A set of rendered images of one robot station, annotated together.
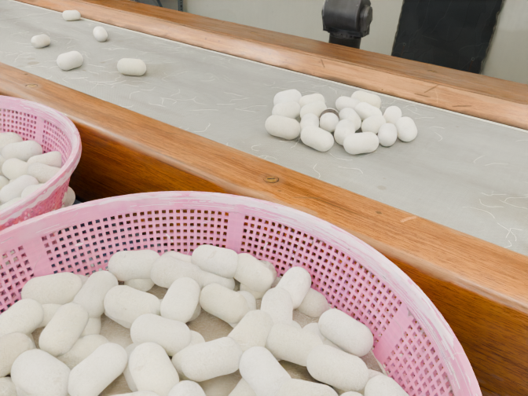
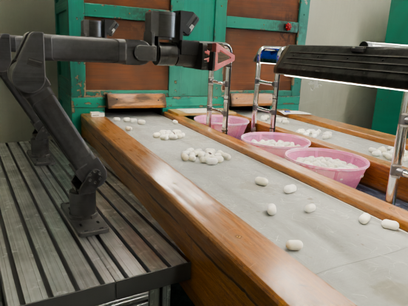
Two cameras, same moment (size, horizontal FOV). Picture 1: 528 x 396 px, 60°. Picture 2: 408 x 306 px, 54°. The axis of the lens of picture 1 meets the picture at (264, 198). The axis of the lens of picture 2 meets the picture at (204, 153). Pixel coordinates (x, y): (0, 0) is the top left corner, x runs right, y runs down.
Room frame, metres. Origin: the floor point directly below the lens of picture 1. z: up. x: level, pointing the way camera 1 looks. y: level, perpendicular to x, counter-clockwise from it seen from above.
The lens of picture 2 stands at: (1.57, 0.59, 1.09)
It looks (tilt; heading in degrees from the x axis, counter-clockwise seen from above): 14 degrees down; 211
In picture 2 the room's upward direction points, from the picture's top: 3 degrees clockwise
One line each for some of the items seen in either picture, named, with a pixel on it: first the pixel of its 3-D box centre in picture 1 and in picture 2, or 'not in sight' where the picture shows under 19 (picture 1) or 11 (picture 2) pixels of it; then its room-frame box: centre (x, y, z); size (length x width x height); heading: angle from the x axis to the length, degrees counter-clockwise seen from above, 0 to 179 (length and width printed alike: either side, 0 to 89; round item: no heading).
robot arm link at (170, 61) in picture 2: not in sight; (164, 51); (0.75, -0.04, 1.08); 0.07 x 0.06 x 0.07; 153
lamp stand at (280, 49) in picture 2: not in sight; (280, 96); (-0.18, -0.08, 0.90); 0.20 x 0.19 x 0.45; 58
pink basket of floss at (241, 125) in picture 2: not in sight; (221, 129); (-0.10, -0.34, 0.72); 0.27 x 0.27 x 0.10
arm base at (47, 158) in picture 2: not in sight; (39, 147); (0.66, -0.67, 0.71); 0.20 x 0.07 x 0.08; 63
